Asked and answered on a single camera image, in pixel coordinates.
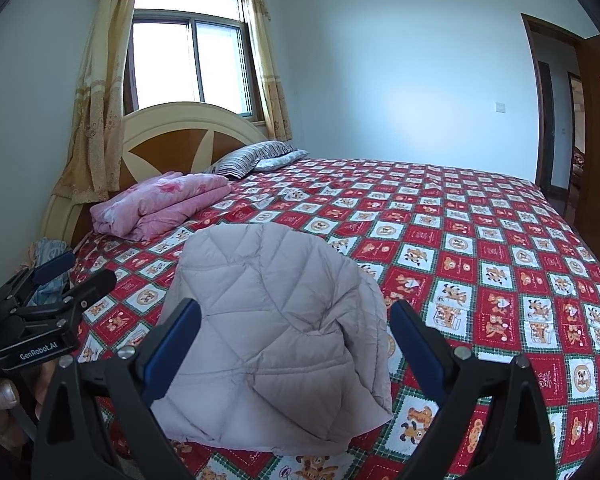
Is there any narrow yellow lace curtain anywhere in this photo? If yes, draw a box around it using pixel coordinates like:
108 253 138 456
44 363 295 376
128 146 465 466
243 0 294 142

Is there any wood framed window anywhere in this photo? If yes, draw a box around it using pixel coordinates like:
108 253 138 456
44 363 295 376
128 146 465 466
125 0 261 123

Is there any brown door frame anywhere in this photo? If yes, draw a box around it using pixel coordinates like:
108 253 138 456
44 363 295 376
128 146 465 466
521 12 600 201

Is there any wide yellow lace curtain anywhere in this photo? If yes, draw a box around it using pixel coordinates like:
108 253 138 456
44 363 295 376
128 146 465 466
55 0 146 206

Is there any cream and wood headboard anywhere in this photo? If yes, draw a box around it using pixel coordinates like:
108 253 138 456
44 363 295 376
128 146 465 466
42 101 271 256

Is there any blue cloth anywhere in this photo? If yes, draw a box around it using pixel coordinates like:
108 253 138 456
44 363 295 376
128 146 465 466
30 239 76 307

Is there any grey patterned pillow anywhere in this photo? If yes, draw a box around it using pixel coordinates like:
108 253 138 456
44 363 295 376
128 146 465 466
255 149 309 172

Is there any light grey quilted down jacket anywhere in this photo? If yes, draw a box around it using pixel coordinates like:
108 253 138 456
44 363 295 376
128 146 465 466
152 222 394 456

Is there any pink folded quilt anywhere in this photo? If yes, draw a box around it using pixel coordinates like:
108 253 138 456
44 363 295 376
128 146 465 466
90 171 232 242

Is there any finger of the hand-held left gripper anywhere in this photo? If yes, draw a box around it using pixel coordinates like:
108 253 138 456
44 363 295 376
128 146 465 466
17 269 118 332
0 251 76 307

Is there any red checked printed blanket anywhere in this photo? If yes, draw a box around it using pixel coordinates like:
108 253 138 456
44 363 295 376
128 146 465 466
72 157 600 480

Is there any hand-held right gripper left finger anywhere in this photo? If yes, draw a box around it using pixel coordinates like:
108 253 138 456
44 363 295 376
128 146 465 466
31 299 203 480

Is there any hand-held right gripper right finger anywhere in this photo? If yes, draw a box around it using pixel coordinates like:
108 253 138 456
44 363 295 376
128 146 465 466
390 300 556 480

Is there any person's left hand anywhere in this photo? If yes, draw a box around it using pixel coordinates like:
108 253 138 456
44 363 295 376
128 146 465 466
0 360 56 443

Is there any striped pillow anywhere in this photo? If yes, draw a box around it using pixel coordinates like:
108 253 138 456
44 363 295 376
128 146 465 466
205 141 297 180

